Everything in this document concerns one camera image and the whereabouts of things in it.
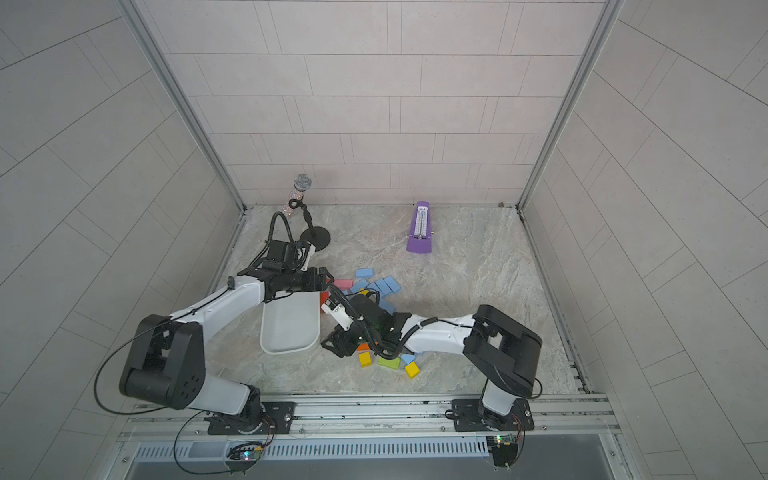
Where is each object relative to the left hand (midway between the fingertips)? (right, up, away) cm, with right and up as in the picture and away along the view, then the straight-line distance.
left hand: (328, 275), depth 90 cm
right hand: (+4, -15, -12) cm, 20 cm away
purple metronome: (+29, +11, +10) cm, 32 cm away
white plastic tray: (-9, -12, -6) cm, 17 cm away
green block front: (+19, -22, -11) cm, 31 cm away
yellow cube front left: (+12, -21, -11) cm, 26 cm away
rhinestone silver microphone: (-6, +28, -5) cm, 29 cm away
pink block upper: (+3, -4, +10) cm, 11 cm away
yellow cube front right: (+25, -23, -13) cm, 36 cm away
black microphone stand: (-8, +12, +18) cm, 23 cm away
